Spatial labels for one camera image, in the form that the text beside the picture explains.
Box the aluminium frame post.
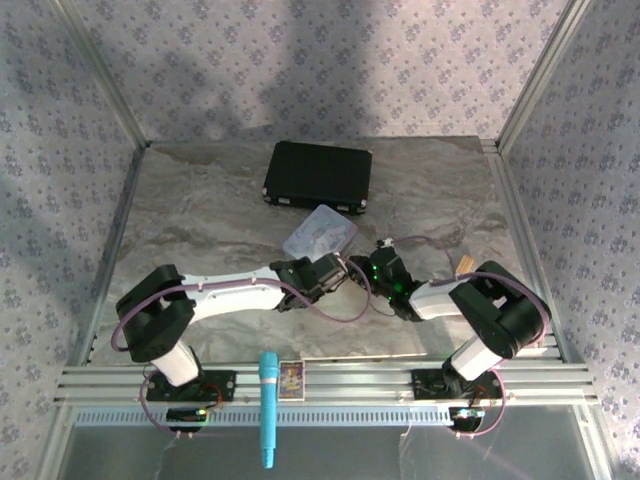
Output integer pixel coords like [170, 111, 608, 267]
[495, 0, 594, 151]
[53, 0, 152, 150]

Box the shiny metal panel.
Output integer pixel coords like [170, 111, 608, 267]
[57, 425, 601, 480]

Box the black right controller board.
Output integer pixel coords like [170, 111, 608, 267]
[447, 405, 487, 433]

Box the aluminium mounting rail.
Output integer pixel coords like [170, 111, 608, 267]
[53, 360, 600, 405]

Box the small picture card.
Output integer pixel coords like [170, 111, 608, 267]
[278, 360, 307, 402]

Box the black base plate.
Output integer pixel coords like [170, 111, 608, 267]
[144, 368, 238, 404]
[410, 368, 496, 402]

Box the slotted grey cable duct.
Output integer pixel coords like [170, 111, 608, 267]
[73, 402, 506, 429]

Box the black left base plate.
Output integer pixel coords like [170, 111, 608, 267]
[144, 368, 238, 404]

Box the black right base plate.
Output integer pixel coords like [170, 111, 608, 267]
[410, 368, 496, 402]

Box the aluminium side rail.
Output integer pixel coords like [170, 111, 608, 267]
[480, 140, 619, 480]
[37, 143, 151, 480]

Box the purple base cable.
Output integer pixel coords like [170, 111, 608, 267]
[452, 372, 507, 441]
[137, 372, 224, 442]

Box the cyan marker pen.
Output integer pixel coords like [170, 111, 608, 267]
[257, 351, 281, 470]

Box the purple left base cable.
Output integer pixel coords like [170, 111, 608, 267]
[137, 372, 224, 442]

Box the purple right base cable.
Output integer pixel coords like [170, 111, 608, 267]
[452, 372, 507, 441]

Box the black hard case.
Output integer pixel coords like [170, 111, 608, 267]
[260, 140, 374, 217]

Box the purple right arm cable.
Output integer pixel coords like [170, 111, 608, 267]
[388, 234, 552, 351]

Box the black left controller board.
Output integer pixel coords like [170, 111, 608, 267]
[165, 407, 209, 434]

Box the black controller board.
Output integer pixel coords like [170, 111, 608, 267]
[165, 407, 209, 434]
[447, 405, 487, 433]

